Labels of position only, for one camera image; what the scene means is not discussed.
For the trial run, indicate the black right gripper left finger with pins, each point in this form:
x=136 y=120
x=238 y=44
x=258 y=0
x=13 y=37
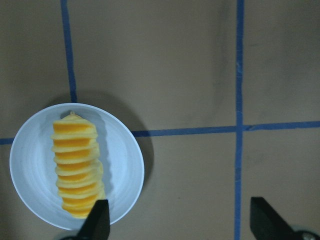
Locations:
x=97 y=223

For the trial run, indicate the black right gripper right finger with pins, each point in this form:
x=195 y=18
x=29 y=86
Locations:
x=266 y=224

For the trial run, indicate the yellow spiral bread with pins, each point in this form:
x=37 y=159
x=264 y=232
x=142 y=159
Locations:
x=78 y=167

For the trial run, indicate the blue plate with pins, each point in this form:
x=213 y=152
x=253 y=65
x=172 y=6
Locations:
x=32 y=166

